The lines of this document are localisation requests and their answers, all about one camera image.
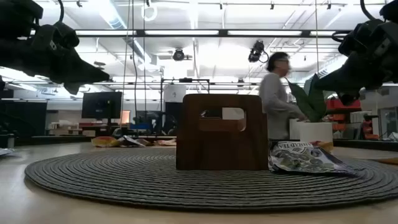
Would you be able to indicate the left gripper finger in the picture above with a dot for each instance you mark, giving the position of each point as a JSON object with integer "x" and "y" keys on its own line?
{"x": 84, "y": 68}
{"x": 87, "y": 80}

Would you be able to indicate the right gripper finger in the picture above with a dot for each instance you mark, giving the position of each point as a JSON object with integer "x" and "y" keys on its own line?
{"x": 342, "y": 85}
{"x": 342, "y": 74}

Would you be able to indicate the orange tea packet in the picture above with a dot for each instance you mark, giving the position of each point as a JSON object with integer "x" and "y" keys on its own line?
{"x": 390, "y": 161}
{"x": 325, "y": 145}
{"x": 104, "y": 142}

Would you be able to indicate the dark blue tea packet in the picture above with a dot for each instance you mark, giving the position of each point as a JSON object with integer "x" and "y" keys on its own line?
{"x": 304, "y": 158}
{"x": 129, "y": 141}
{"x": 4, "y": 152}

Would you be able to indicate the beige vanilla cinnamon tea packet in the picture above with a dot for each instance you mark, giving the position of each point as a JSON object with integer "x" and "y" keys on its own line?
{"x": 166, "y": 142}

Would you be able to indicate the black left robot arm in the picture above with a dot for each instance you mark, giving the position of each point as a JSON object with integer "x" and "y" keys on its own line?
{"x": 18, "y": 15}

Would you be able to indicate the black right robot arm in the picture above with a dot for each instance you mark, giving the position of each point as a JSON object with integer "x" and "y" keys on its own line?
{"x": 390, "y": 9}

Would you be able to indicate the wooden tea organizer box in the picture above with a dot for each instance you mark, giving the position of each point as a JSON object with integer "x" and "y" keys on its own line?
{"x": 217, "y": 149}

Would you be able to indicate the red storage bins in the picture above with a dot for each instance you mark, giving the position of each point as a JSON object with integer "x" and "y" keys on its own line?
{"x": 335, "y": 105}

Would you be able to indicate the black computer monitor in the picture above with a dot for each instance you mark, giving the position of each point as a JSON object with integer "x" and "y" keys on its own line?
{"x": 101, "y": 105}

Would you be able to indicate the green potted plant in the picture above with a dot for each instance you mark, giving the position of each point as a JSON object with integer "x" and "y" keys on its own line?
{"x": 311, "y": 102}

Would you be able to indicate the white plant pot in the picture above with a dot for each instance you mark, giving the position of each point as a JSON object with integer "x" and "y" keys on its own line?
{"x": 315, "y": 132}

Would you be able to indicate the dark cabinet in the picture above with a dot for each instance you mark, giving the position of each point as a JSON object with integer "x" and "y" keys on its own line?
{"x": 21, "y": 118}

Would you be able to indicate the white cylindrical bin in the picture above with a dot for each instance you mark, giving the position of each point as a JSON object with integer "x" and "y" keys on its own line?
{"x": 293, "y": 130}

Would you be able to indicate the person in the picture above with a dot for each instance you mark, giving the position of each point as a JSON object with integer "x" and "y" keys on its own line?
{"x": 273, "y": 102}

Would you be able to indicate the white panel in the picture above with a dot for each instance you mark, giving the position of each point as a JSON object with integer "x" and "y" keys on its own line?
{"x": 174, "y": 93}

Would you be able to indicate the round black ceiling lamp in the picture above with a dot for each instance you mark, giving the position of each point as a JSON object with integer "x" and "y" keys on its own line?
{"x": 178, "y": 55}

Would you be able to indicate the round grey woven placemat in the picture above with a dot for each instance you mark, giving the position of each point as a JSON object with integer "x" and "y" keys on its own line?
{"x": 124, "y": 180}

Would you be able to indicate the overhead LED light bar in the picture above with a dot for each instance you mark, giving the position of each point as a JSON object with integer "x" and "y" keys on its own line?
{"x": 186, "y": 36}

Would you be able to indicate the black background frame stand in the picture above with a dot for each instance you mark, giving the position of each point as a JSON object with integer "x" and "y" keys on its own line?
{"x": 161, "y": 102}

